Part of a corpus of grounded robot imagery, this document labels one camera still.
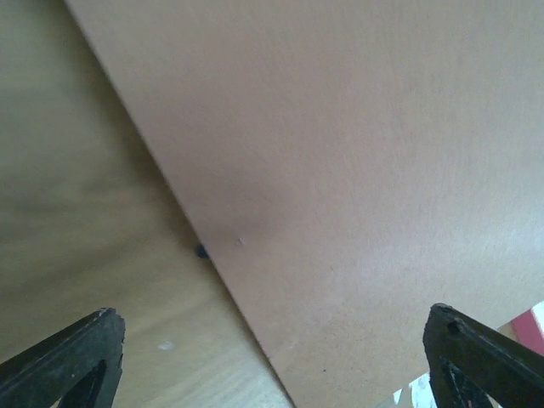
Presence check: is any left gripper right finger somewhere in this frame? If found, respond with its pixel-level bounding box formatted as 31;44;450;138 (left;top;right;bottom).
422;303;543;407

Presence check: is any brown cardboard backing sheet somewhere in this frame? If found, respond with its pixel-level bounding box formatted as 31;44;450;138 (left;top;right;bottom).
69;1;543;407

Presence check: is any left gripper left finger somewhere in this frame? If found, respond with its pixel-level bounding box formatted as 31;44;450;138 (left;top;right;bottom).
1;308;125;407

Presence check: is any pink wooden picture frame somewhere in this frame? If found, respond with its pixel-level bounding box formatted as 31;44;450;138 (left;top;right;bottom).
498;302;543;354

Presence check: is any white paint flake cluster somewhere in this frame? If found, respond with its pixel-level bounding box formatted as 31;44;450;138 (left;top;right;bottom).
156;339;433;408

